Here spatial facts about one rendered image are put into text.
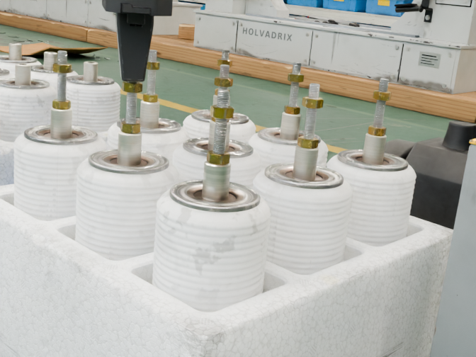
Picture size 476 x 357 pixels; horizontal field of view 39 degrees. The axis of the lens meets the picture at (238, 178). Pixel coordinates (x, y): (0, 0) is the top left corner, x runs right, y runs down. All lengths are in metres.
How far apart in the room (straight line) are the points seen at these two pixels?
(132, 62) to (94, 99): 0.46
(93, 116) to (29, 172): 0.38
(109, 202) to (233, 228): 0.14
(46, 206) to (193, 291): 0.23
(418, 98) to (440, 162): 1.68
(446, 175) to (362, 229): 0.34
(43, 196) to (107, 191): 0.12
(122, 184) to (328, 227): 0.19
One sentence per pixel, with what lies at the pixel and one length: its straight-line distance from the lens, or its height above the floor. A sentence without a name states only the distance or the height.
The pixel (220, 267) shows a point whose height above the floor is 0.21.
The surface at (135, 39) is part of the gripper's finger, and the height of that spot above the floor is 0.37.
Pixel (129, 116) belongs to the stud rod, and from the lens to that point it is 0.63.
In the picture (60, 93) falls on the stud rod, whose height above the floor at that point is 0.30.
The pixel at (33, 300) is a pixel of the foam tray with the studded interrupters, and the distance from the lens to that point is 0.69.
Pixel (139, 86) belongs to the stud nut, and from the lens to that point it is 0.63.
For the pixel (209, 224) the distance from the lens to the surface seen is 0.52.
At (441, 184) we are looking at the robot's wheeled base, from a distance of 1.03.
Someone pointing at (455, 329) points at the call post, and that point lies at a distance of 0.65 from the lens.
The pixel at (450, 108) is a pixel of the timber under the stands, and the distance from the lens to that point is 2.66.
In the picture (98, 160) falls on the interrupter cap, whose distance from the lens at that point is 0.64.
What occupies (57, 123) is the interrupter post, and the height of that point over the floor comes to 0.27.
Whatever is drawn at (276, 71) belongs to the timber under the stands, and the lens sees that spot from 3.10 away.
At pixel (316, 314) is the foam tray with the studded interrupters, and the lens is 0.59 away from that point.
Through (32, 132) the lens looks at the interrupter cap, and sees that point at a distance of 0.75.
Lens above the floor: 0.42
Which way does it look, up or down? 16 degrees down
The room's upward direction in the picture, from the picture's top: 5 degrees clockwise
